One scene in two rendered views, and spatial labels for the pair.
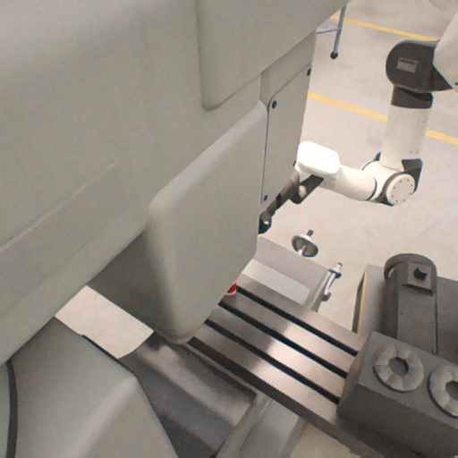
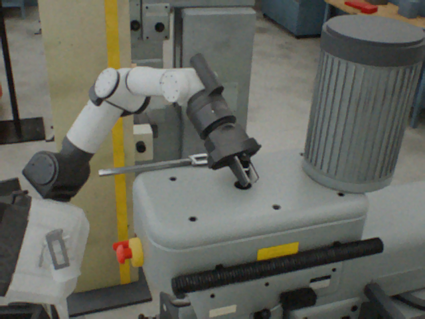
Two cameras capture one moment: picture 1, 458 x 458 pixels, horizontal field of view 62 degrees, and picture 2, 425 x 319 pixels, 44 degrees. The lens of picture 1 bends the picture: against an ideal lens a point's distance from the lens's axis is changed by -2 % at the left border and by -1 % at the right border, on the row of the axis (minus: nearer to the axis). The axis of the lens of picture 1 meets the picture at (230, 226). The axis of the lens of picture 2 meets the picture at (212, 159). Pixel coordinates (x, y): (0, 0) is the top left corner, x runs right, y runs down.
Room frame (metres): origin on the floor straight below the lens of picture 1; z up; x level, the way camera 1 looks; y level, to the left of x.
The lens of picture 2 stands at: (1.29, 0.50, 2.49)
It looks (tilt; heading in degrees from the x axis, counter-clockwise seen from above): 30 degrees down; 217
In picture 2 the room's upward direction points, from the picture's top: 3 degrees clockwise
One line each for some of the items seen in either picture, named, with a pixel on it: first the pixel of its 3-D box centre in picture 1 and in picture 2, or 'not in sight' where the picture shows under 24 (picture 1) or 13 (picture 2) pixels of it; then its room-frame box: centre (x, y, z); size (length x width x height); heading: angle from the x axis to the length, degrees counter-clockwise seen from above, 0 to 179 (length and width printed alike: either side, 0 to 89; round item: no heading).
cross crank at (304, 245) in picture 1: (301, 251); not in sight; (0.92, -0.27, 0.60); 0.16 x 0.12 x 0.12; 147
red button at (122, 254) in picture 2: not in sight; (125, 254); (0.71, -0.14, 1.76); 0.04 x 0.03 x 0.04; 57
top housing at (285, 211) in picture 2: not in sight; (246, 214); (0.49, 0.01, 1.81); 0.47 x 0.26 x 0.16; 147
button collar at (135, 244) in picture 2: not in sight; (136, 252); (0.69, -0.13, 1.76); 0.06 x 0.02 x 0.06; 57
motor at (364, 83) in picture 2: not in sight; (359, 103); (0.29, 0.14, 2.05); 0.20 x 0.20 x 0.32
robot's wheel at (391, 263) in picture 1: (409, 272); not in sight; (0.89, -0.73, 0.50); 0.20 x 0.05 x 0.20; 72
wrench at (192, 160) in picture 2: not in sight; (155, 165); (0.57, -0.18, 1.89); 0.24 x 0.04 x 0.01; 147
